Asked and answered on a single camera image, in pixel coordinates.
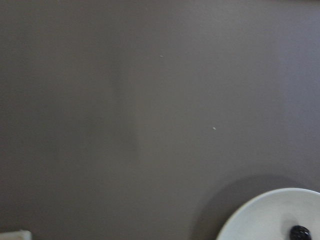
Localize cream round plate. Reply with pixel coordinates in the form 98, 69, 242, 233
216, 188, 320, 240

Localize dark cherry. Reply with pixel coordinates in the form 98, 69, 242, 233
289, 225, 312, 240

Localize cream rabbit tray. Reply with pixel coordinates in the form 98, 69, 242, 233
0, 230, 33, 240

